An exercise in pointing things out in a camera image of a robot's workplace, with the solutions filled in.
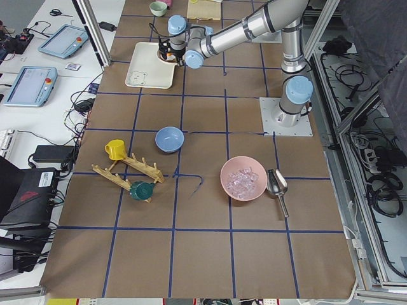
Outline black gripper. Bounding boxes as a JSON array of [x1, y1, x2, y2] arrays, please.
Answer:
[[158, 37, 185, 67]]

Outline white round plate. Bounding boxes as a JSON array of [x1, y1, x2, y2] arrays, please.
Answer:
[[157, 51, 177, 65]]

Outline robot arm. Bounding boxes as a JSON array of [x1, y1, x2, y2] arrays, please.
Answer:
[[158, 1, 313, 127]]

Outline cream bear tray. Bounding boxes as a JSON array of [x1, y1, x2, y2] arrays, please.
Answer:
[[125, 42, 176, 89]]

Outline light green bowl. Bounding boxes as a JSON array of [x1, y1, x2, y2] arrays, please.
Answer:
[[149, 1, 167, 17]]

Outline wooden cutting board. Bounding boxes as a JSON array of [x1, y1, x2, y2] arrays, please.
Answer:
[[187, 0, 221, 21]]

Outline black power adapter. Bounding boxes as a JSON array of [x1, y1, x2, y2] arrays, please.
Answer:
[[99, 22, 117, 32]]

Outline blue bowl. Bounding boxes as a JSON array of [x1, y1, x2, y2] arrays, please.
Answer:
[[155, 126, 184, 153]]

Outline small sticker card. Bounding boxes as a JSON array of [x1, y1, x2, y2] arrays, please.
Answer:
[[66, 63, 81, 71]]

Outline upper teach pendant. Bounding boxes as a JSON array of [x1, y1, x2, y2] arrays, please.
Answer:
[[38, 24, 88, 58]]

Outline teach pendant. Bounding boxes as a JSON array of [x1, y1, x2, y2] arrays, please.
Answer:
[[38, 24, 88, 58], [4, 66, 58, 107]]

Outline yellow mug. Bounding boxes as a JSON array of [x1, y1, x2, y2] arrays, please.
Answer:
[[104, 139, 127, 161]]

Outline wooden cup rack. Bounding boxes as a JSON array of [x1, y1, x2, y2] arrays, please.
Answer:
[[91, 152, 166, 203]]

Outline black scissors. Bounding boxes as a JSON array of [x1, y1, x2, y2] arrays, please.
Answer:
[[49, 9, 72, 17]]

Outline dark green mug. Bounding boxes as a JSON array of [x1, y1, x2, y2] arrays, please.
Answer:
[[129, 181, 155, 202]]

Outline pink bowl with ice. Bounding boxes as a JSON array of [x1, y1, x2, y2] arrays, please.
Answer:
[[220, 156, 267, 201]]

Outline lower teach pendant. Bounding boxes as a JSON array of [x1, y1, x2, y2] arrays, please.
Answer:
[[4, 66, 58, 107]]

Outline black power brick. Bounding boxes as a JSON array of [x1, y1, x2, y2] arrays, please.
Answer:
[[32, 145, 74, 163]]

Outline metal scoop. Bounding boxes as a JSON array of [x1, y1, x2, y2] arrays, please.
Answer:
[[266, 168, 289, 218]]

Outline white keyboard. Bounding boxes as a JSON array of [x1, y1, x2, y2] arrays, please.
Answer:
[[0, 129, 18, 159]]

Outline grey cloth cover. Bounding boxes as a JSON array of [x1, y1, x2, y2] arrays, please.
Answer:
[[340, 1, 406, 137]]

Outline aluminium frame post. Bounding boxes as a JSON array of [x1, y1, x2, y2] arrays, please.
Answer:
[[71, 0, 111, 69]]

